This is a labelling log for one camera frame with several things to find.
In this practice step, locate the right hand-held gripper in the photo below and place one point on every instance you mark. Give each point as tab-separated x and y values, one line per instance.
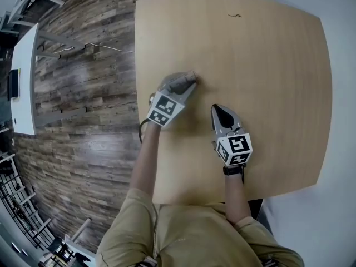
235	147

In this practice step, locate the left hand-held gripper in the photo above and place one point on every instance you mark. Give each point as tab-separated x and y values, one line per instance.
165	107

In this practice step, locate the person's right forearm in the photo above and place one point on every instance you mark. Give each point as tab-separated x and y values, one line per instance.
236	199

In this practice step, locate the person's left forearm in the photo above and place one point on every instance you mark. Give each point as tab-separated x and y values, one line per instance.
146	160

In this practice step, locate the small dark scrap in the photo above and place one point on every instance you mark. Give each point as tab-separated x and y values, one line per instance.
235	15

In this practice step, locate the white side table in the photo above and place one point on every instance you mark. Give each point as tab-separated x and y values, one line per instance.
26	79

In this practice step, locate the black flat screen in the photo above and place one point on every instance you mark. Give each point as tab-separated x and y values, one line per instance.
13	83

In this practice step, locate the white metal frame furniture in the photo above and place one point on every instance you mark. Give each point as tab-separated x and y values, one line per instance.
25	1

